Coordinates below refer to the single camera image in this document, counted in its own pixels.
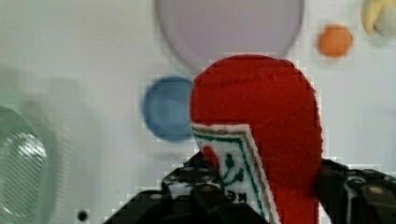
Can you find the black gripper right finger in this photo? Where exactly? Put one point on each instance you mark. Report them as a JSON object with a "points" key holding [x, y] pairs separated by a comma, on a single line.
{"points": [[356, 196]]}

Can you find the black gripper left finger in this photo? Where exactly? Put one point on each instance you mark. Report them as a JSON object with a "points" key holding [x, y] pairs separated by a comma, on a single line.
{"points": [[191, 194]]}

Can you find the red plush ketchup bottle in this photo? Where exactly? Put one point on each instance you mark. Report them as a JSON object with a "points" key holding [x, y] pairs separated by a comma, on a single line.
{"points": [[256, 120]]}

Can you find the green plastic strainer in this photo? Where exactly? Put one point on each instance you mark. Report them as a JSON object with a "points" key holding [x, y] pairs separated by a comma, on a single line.
{"points": [[24, 165]]}

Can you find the blue plastic cup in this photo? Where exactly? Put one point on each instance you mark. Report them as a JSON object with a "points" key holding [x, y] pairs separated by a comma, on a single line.
{"points": [[166, 108]]}

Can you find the orange toy fruit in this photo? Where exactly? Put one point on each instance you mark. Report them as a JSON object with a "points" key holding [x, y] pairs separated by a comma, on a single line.
{"points": [[335, 41]]}

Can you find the lilac round plate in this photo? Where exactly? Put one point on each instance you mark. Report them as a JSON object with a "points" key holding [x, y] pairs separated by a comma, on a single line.
{"points": [[200, 32]]}

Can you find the yellow toy banana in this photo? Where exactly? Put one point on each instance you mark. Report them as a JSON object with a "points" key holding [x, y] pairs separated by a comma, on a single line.
{"points": [[378, 17]]}

